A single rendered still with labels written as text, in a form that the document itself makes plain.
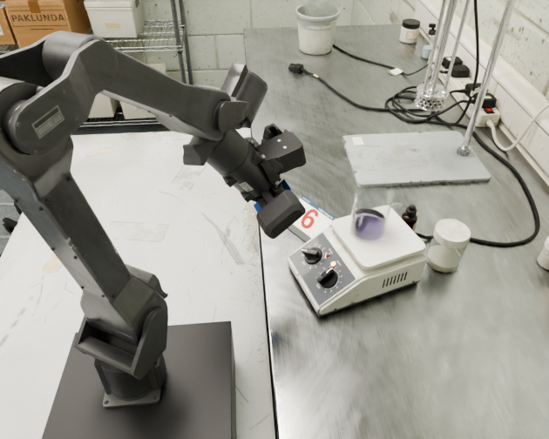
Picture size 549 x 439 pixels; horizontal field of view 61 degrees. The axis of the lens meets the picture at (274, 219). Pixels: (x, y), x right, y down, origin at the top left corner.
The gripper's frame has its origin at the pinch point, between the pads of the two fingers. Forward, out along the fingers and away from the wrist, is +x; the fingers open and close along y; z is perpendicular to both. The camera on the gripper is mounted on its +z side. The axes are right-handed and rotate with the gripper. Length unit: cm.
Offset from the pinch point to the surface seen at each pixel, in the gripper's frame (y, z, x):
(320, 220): 7.7, 1.5, 18.8
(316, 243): -0.1, -0.8, 13.7
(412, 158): 20.5, 25.6, 37.6
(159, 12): 240, -6, 54
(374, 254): -8.7, 5.7, 14.4
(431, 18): 80, 69, 59
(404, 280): -11.2, 6.7, 22.2
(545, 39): 25, 66, 40
